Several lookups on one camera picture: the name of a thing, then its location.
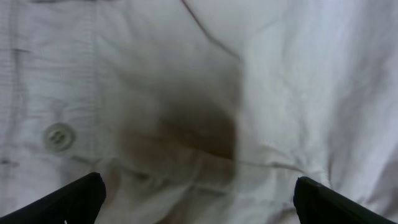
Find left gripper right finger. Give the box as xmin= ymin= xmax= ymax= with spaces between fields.
xmin=293 ymin=176 xmax=396 ymax=224

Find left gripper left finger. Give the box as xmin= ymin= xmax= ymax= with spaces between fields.
xmin=1 ymin=172 xmax=106 ymax=224

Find beige cotton shorts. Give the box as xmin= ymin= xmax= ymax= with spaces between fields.
xmin=1 ymin=0 xmax=397 ymax=223

